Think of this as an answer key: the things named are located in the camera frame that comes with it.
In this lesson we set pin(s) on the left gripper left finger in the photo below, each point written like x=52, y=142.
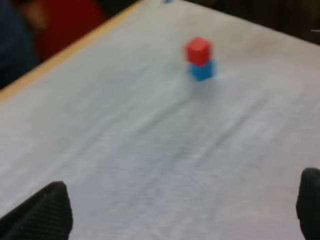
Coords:
x=37, y=215

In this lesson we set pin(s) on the blue cube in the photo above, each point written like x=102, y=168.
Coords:
x=203, y=71

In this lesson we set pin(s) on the person's legs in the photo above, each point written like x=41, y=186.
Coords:
x=15, y=45

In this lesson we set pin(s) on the red cube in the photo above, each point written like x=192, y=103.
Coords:
x=198, y=51

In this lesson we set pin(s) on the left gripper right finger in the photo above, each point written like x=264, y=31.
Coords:
x=310, y=200

